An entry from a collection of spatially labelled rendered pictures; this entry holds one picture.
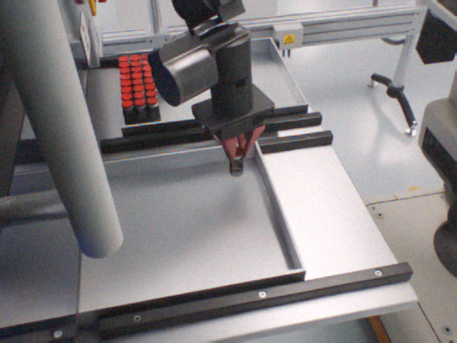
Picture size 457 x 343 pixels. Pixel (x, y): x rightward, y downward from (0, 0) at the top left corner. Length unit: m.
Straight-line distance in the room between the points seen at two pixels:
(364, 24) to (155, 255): 1.66
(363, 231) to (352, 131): 1.64
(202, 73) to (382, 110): 2.01
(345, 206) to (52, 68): 0.58
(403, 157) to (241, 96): 1.69
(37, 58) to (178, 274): 0.47
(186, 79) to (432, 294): 1.06
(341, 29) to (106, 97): 1.34
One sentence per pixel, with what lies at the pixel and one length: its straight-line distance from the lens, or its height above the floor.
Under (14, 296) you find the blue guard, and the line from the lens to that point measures 0.33.
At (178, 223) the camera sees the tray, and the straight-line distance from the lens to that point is 0.67.
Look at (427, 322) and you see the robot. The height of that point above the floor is 0.28.
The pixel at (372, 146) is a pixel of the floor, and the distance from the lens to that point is 2.25.
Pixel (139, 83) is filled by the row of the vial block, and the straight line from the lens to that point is 0.89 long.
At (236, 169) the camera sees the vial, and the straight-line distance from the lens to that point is 0.69.
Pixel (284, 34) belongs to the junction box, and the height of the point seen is 0.53.
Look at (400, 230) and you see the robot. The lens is 1.53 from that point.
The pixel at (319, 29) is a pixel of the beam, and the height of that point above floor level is 0.51.
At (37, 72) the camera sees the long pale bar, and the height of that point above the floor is 1.31.
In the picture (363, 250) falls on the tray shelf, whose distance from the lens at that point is 0.67.
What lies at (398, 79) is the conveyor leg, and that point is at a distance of 2.40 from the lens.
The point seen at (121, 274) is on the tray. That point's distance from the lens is 0.64.
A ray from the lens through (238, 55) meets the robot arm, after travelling 0.56.
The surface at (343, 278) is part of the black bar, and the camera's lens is 0.61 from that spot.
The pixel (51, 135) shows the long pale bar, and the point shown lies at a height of 1.27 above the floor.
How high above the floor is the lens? 1.40
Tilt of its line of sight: 44 degrees down
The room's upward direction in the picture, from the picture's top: straight up
